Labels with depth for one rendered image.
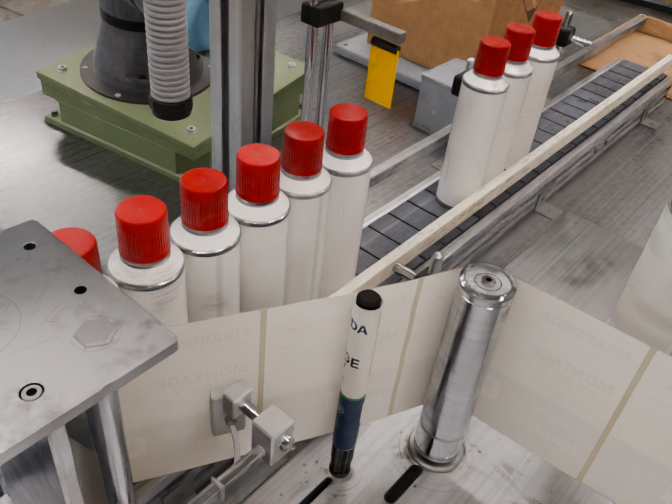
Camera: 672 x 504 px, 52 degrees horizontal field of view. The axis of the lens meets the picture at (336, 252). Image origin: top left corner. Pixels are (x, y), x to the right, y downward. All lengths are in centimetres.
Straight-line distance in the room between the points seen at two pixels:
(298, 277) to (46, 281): 32
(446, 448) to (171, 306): 24
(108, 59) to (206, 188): 54
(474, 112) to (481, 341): 37
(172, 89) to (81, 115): 48
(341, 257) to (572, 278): 28
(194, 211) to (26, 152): 57
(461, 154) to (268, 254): 34
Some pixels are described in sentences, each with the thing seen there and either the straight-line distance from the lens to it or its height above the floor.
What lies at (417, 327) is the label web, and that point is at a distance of 48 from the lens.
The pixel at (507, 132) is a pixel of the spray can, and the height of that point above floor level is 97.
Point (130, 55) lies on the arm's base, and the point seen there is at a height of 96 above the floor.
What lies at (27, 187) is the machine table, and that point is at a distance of 96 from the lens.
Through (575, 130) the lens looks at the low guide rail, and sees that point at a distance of 103.
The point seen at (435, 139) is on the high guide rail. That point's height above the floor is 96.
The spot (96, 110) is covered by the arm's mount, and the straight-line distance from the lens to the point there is 100.
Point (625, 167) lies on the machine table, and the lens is 116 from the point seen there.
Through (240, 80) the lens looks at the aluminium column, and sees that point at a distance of 66.
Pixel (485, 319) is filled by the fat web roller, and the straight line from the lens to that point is 45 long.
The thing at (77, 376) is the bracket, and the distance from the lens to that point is 28.
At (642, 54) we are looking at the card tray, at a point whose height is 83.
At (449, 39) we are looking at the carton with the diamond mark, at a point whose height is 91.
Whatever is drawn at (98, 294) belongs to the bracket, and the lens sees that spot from 31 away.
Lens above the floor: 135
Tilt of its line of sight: 39 degrees down
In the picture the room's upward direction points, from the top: 7 degrees clockwise
